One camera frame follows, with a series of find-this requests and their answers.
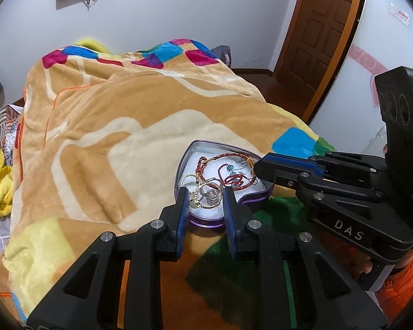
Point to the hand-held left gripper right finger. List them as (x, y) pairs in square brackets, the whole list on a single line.
[(227, 215)]

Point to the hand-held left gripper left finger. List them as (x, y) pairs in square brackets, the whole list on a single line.
[(184, 215)]

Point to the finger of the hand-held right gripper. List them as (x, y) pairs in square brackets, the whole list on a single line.
[(275, 173), (296, 162)]

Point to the purple heart-shaped tin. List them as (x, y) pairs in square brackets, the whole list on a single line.
[(206, 222)]

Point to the silver earring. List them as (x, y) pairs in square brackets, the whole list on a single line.
[(231, 167)]

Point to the colourful checked blanket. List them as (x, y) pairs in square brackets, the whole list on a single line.
[(124, 117)]

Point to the grey cloth bag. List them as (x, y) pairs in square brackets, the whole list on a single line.
[(223, 55)]

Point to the brown wooden door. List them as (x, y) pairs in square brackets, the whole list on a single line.
[(316, 27)]

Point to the white heart-print wardrobe door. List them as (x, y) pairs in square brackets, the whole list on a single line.
[(368, 41)]

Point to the red white sticker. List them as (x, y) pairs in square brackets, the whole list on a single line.
[(401, 14)]

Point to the yellow pillow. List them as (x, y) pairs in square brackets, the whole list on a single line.
[(87, 43)]

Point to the striped patterned cloth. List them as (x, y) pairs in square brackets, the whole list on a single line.
[(5, 127)]

